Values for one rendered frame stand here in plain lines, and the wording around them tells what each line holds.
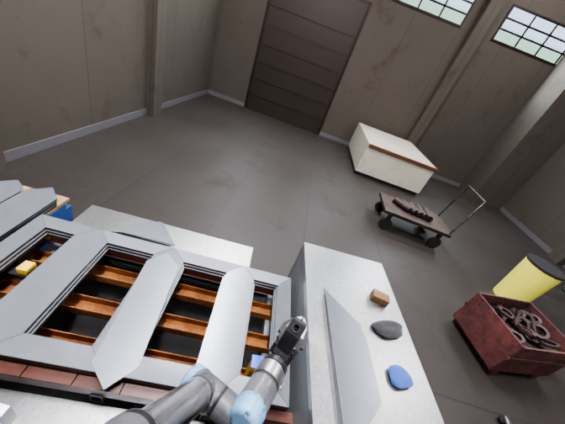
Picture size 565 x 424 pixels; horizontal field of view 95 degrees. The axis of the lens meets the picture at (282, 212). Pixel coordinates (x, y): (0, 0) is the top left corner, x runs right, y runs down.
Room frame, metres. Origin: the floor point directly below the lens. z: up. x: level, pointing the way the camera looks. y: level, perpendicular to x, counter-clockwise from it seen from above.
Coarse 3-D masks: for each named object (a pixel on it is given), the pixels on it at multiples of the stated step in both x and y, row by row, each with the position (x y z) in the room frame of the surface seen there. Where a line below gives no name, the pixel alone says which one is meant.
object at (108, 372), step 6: (96, 366) 0.42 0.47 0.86; (102, 366) 0.43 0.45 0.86; (108, 366) 0.44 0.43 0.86; (114, 366) 0.45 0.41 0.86; (120, 366) 0.45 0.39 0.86; (126, 366) 0.46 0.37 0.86; (132, 366) 0.47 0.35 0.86; (96, 372) 0.41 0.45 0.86; (102, 372) 0.41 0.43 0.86; (108, 372) 0.42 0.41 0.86; (114, 372) 0.43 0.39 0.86; (120, 372) 0.44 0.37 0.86; (126, 372) 0.44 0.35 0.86; (102, 378) 0.40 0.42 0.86; (108, 378) 0.40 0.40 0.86; (114, 378) 0.41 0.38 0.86; (120, 378) 0.42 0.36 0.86
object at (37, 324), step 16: (32, 240) 0.84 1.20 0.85; (16, 256) 0.74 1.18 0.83; (96, 256) 0.89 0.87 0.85; (144, 256) 1.02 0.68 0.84; (176, 256) 1.09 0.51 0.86; (0, 272) 0.65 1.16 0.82; (80, 272) 0.77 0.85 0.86; (208, 272) 1.08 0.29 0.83; (272, 288) 1.15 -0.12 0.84; (272, 304) 1.04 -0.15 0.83; (112, 320) 0.61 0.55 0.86; (272, 320) 0.93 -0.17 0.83; (272, 336) 0.84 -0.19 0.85; (64, 368) 0.39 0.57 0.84; (240, 368) 0.63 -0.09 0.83; (144, 384) 0.44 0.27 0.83; (160, 384) 0.45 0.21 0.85
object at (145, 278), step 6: (138, 276) 0.86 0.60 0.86; (144, 276) 0.88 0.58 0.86; (150, 276) 0.89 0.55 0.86; (156, 276) 0.90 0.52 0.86; (162, 276) 0.92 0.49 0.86; (168, 276) 0.93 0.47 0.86; (138, 282) 0.83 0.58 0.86; (144, 282) 0.84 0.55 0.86; (150, 282) 0.86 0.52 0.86; (156, 282) 0.87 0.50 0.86; (162, 282) 0.88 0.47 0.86; (168, 282) 0.90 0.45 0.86; (168, 288) 0.86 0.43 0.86
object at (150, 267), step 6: (150, 264) 0.96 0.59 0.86; (156, 264) 0.98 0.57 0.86; (162, 264) 0.99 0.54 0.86; (168, 264) 1.01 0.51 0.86; (144, 270) 0.91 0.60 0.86; (150, 270) 0.93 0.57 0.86; (156, 270) 0.94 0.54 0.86; (162, 270) 0.95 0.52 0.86; (168, 270) 0.97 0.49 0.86; (174, 270) 0.98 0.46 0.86; (174, 276) 0.95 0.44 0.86
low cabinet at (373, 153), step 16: (368, 128) 8.05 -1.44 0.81; (352, 144) 7.84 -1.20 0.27; (368, 144) 6.27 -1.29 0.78; (384, 144) 6.77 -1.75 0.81; (400, 144) 7.54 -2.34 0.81; (352, 160) 6.95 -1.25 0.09; (368, 160) 6.26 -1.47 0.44; (384, 160) 6.28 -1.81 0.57; (400, 160) 6.30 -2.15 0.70; (416, 160) 6.39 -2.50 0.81; (368, 176) 6.30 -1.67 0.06; (384, 176) 6.29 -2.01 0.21; (400, 176) 6.31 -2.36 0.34; (416, 176) 6.33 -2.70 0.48; (416, 192) 6.35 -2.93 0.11
